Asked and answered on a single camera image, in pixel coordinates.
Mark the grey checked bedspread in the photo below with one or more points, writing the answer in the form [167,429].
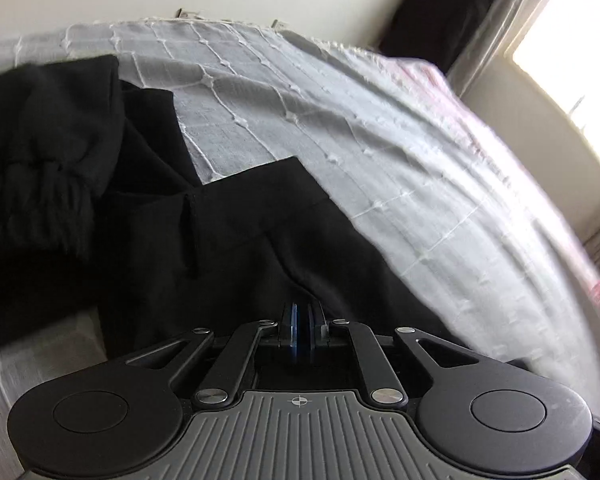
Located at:
[360,125]

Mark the black pants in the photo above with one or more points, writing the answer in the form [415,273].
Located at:
[260,250]

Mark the pink bed sheet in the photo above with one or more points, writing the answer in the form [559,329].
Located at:
[460,105]

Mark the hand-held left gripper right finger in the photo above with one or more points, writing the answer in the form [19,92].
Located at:
[311,332]

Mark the dark hanging jacket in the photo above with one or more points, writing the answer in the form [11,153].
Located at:
[440,15]

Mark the black knit garment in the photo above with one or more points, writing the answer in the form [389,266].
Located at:
[35,160]

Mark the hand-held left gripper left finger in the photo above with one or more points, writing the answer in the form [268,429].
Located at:
[290,332]

